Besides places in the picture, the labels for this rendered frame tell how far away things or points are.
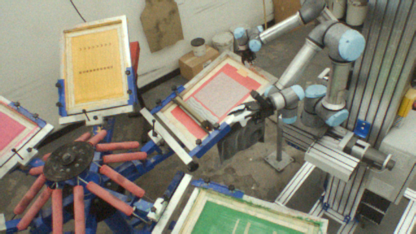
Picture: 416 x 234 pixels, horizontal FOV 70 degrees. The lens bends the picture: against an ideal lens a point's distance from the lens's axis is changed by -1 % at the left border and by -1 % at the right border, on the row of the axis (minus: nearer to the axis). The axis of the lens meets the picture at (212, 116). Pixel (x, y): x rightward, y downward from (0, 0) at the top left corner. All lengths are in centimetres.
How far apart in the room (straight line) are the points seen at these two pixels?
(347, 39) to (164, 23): 302
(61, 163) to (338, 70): 157
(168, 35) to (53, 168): 267
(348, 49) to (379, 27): 25
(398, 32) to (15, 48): 335
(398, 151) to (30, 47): 342
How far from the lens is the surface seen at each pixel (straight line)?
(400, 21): 155
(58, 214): 192
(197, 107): 225
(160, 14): 405
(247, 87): 223
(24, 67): 383
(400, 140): 193
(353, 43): 140
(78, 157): 195
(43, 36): 373
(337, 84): 154
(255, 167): 320
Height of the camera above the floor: 259
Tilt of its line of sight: 43 degrees down
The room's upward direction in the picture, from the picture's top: 11 degrees counter-clockwise
